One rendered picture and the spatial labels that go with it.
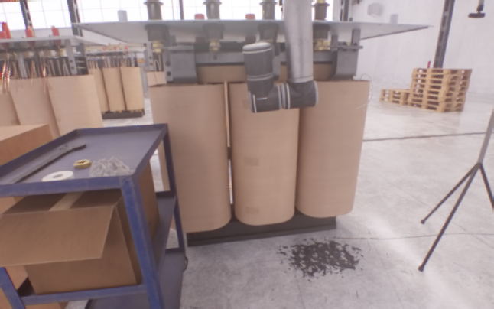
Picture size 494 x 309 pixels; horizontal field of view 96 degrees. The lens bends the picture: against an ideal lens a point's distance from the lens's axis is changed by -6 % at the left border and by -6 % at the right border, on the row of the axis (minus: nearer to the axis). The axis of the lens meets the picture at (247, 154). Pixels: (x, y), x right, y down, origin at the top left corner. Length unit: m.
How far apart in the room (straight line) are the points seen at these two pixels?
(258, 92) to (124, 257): 0.72
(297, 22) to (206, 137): 0.72
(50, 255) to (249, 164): 1.01
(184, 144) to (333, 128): 0.85
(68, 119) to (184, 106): 2.24
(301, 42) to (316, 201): 1.04
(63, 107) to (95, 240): 2.76
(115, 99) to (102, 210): 6.45
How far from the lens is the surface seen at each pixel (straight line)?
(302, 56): 0.95
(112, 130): 1.31
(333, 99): 1.45
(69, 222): 0.75
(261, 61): 0.93
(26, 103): 3.57
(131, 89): 6.96
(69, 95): 3.32
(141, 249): 0.78
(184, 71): 1.31
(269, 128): 1.34
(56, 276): 0.94
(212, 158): 1.36
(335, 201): 1.69
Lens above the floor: 1.15
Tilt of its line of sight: 20 degrees down
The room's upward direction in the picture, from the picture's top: 1 degrees counter-clockwise
